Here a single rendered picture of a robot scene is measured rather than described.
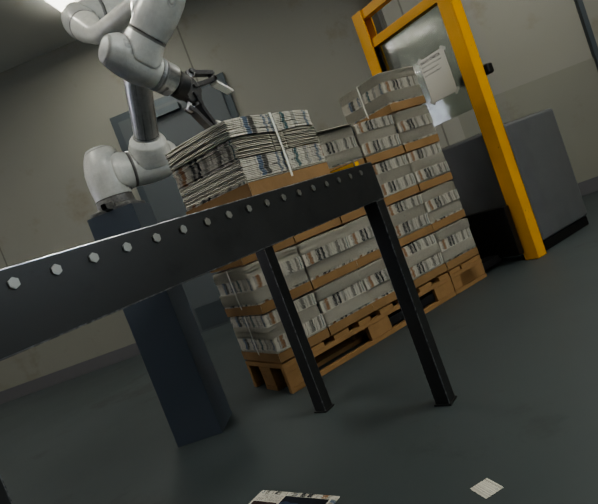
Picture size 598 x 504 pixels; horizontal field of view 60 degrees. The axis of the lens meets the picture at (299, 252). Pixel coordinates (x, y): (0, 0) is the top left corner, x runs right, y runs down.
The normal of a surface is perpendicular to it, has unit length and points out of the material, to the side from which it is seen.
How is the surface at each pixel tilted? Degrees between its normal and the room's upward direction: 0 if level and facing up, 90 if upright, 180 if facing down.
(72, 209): 90
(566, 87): 90
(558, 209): 90
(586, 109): 90
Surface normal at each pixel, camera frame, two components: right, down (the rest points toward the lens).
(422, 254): 0.51, -0.14
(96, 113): -0.07, 0.10
